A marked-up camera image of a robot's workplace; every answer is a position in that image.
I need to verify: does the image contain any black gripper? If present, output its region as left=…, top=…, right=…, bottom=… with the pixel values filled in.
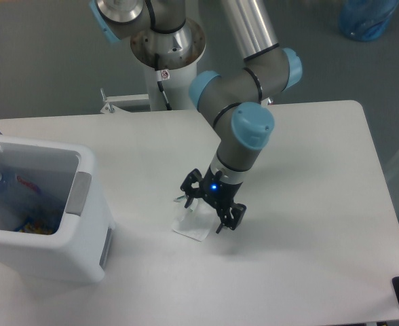
left=180, top=168, right=246, bottom=234

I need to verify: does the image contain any clear plastic wrapper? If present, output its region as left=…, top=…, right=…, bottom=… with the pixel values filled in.
left=171, top=198, right=218, bottom=242

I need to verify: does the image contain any clear plastic water bottle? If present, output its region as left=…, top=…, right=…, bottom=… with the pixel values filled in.
left=0, top=170, right=65, bottom=231

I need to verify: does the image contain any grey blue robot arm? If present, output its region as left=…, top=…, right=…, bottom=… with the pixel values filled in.
left=89, top=1, right=303, bottom=230

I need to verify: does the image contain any white plastic trash can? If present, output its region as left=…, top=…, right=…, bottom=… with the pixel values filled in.
left=0, top=134, right=115, bottom=283

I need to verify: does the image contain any small green wrapper scrap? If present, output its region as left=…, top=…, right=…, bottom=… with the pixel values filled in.
left=173, top=195, right=187, bottom=202

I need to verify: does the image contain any blue yellow snack packet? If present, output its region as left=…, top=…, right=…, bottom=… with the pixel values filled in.
left=14, top=213, right=62, bottom=235

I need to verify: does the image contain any large blue water jug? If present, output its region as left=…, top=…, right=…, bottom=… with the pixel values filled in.
left=338, top=0, right=399, bottom=42

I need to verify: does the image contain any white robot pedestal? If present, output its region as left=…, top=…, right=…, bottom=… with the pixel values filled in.
left=99, top=18, right=275, bottom=115

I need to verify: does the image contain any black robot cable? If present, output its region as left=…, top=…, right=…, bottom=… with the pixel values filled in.
left=153, top=54, right=173, bottom=111

